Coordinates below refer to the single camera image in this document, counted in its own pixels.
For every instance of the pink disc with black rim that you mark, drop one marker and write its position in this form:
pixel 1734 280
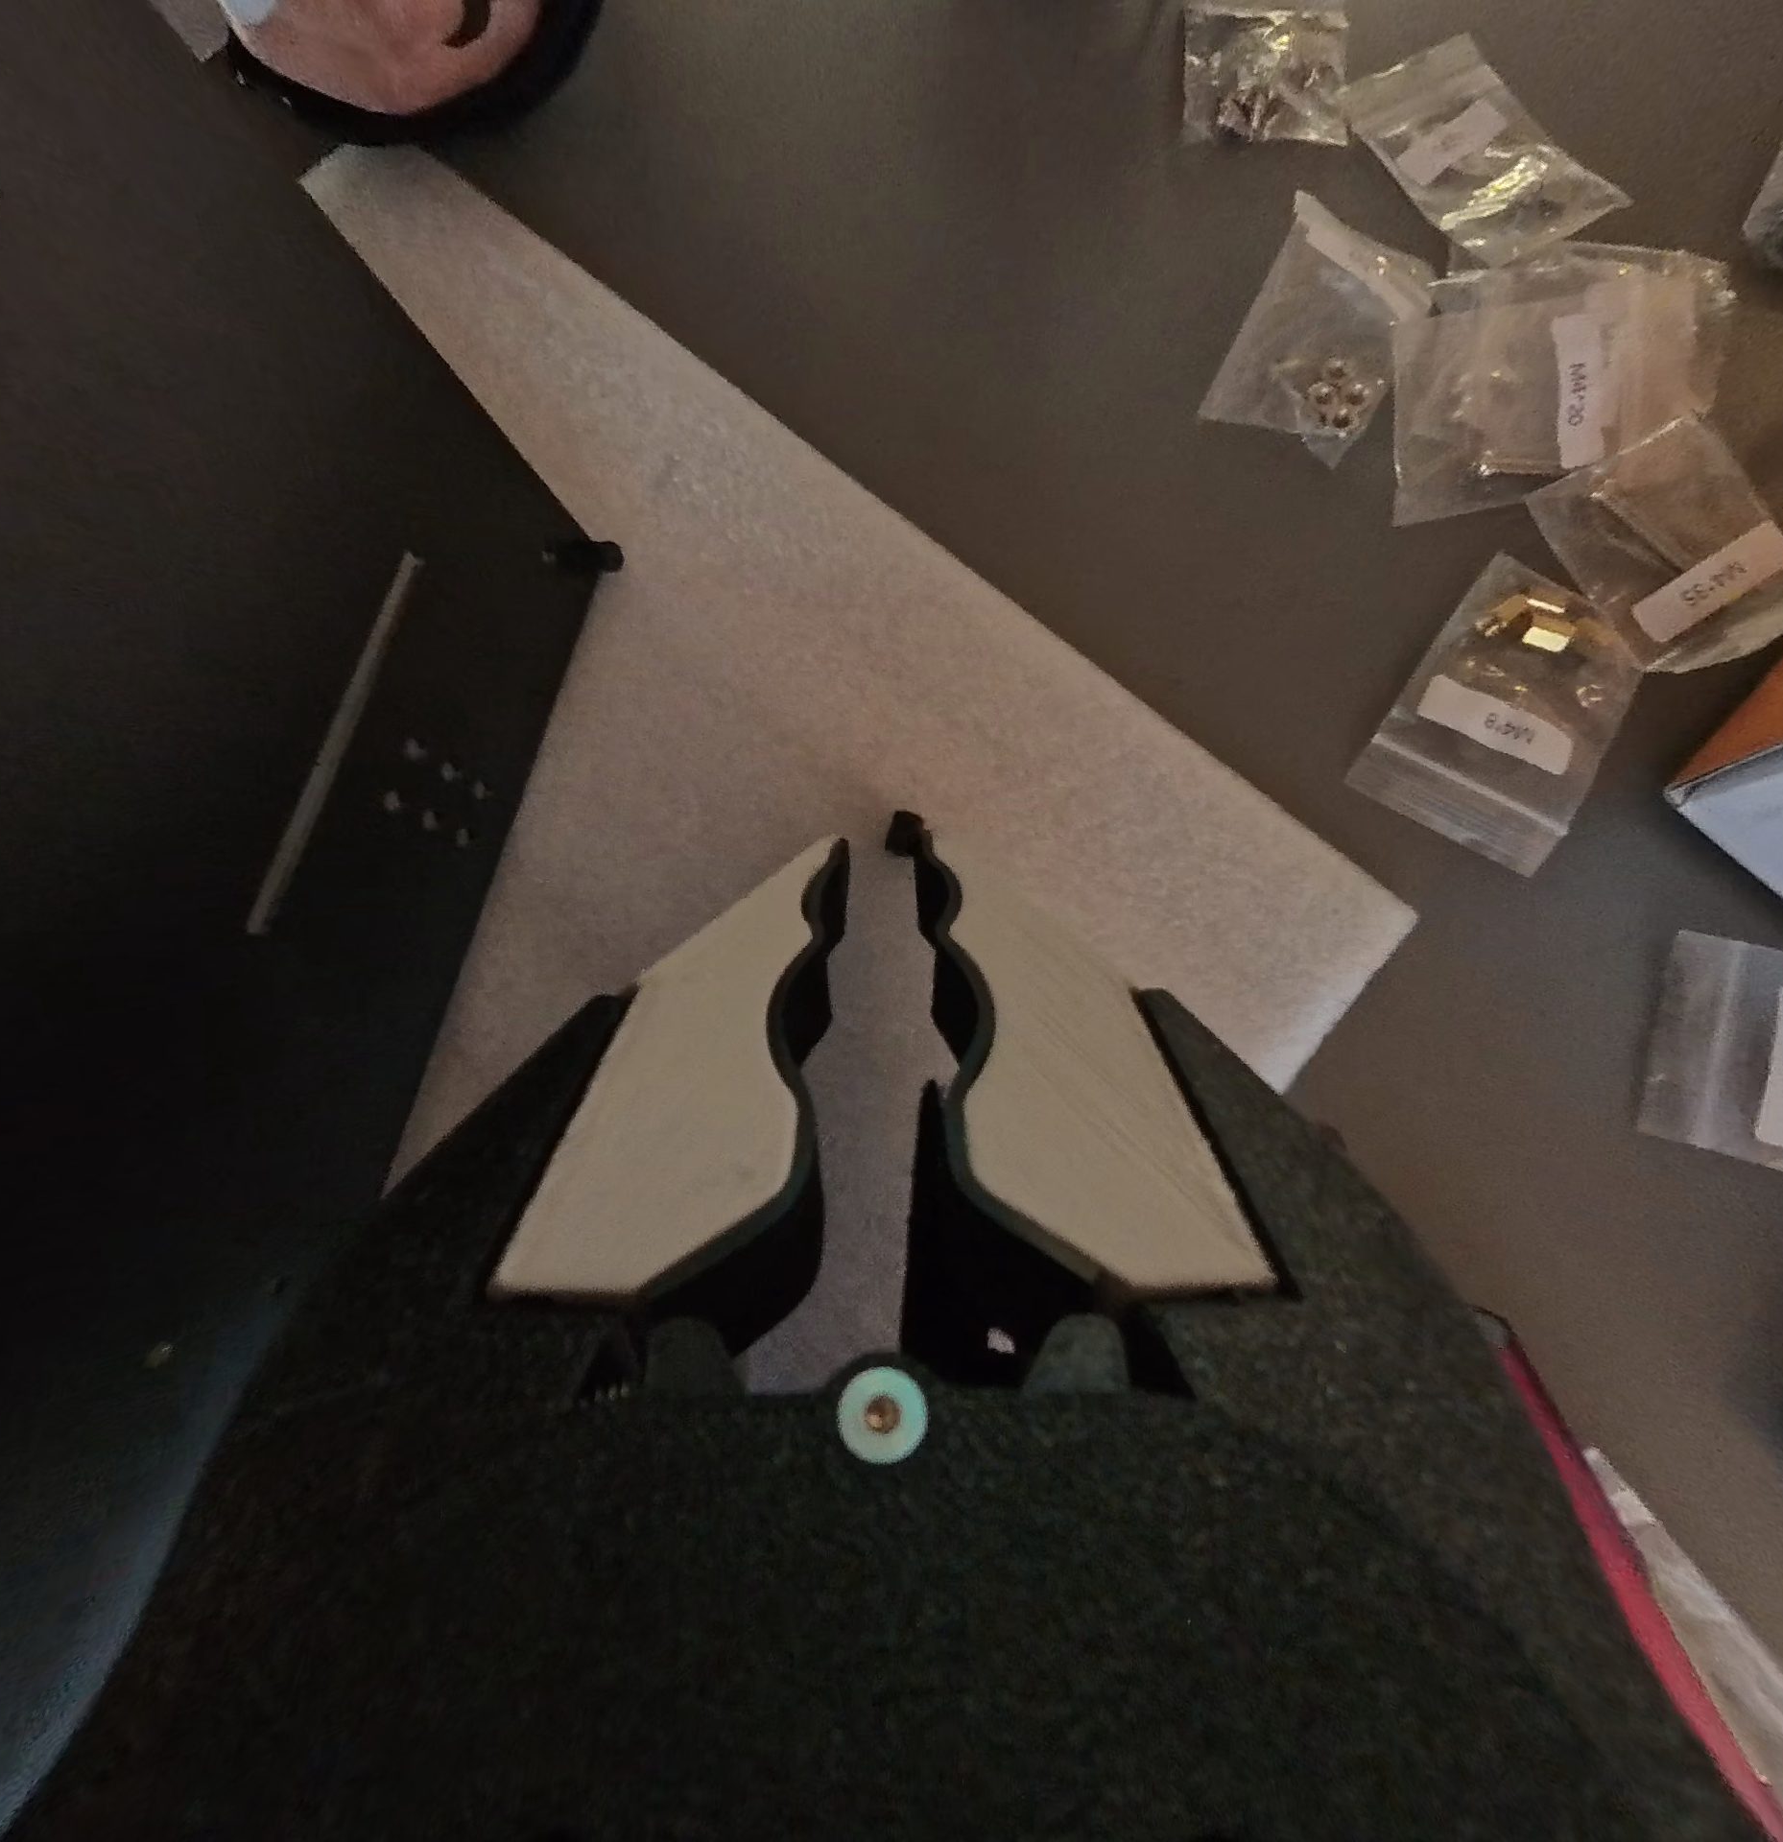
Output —
pixel 404 58

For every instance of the orange cardboard box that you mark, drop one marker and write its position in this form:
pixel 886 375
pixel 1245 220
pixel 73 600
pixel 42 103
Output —
pixel 1756 835

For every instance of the large clear plastic bag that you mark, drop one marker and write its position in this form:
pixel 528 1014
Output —
pixel 1713 1625

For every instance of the white foam sheet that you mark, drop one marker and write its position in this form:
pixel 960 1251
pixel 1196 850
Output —
pixel 835 648

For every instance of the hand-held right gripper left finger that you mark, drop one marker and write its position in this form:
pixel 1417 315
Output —
pixel 661 1122

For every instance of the small black spacer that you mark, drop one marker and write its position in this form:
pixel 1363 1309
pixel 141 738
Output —
pixel 906 833

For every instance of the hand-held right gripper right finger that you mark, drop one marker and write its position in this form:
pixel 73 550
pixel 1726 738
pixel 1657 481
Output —
pixel 1121 1122

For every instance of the dark grey desk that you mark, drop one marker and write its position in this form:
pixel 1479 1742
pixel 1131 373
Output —
pixel 977 216

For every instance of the pink electric screwdriver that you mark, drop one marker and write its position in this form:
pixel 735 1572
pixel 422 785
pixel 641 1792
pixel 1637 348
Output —
pixel 1568 1454

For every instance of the black metal plate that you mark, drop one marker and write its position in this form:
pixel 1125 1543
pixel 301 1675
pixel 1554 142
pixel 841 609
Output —
pixel 186 648

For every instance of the scattered small hardware bags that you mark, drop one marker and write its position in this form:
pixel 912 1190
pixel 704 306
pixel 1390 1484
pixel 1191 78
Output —
pixel 1482 720

